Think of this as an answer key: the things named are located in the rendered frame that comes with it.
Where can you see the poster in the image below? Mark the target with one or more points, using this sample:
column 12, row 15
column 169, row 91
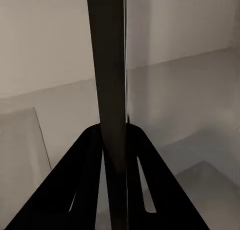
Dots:
column 108, row 28

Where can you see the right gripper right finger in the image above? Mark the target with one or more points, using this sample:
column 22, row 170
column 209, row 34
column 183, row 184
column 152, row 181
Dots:
column 174, row 209

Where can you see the drop in sink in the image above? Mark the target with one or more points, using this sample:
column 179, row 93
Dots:
column 24, row 162

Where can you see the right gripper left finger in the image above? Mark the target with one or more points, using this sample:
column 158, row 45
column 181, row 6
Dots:
column 67, row 199

